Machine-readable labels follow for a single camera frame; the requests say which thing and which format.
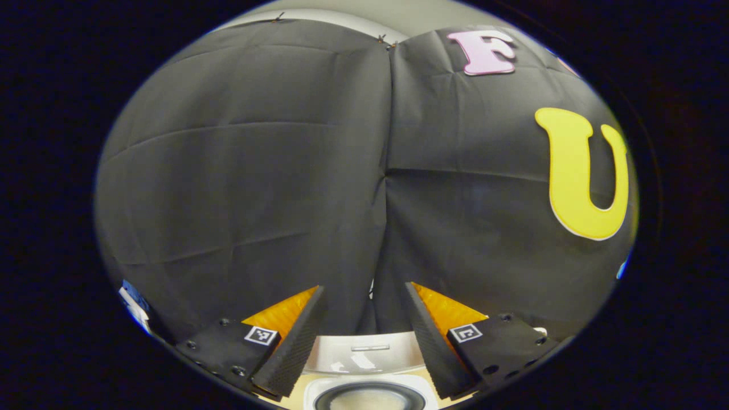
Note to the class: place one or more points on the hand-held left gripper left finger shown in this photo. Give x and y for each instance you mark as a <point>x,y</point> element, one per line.
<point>296,341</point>

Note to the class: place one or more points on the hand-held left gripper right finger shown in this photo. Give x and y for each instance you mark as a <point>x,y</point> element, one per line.
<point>435,341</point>

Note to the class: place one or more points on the white rice cooker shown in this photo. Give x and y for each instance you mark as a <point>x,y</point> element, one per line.
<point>370,356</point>

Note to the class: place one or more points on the black backdrop cloth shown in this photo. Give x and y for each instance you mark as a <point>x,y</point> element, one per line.
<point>256,171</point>

